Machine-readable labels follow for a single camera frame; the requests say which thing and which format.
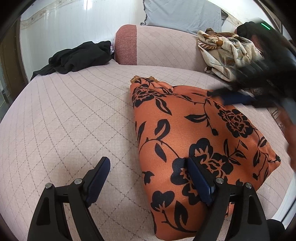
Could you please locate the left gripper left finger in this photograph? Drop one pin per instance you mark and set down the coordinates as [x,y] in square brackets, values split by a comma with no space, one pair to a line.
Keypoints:
[49,219]

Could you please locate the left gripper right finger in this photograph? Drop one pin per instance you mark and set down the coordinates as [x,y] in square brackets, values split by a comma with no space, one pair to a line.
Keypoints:
[248,221]

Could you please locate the orange floral garment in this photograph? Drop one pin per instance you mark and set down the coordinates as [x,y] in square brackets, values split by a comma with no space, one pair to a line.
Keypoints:
[174,123]

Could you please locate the black clothing pile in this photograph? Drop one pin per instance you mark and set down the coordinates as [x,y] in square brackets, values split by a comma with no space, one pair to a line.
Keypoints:
[86,55]

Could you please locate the person's right hand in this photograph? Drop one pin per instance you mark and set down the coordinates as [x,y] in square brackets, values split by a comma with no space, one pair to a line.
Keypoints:
[290,136]

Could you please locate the cream floral blanket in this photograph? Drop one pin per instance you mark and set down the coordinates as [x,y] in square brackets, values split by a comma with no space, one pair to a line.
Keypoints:
[224,52]

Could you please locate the grey pillow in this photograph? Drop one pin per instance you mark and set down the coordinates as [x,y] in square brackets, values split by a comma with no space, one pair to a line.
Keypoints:
[186,16]

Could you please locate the pink quilted bolster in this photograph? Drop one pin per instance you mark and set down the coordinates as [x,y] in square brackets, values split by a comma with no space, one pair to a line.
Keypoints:
[156,46]

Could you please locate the brown wooden door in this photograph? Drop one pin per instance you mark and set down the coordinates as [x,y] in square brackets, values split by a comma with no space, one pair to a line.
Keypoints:
[13,76]

